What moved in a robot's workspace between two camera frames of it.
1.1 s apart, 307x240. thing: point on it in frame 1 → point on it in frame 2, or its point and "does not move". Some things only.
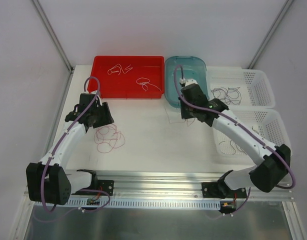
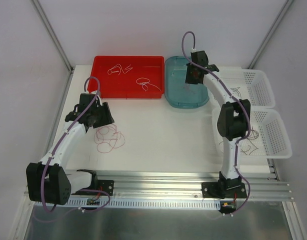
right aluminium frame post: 270,32 does not move
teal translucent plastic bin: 193,68 does not move
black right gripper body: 189,110 → 193,75
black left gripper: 105,114 does not move
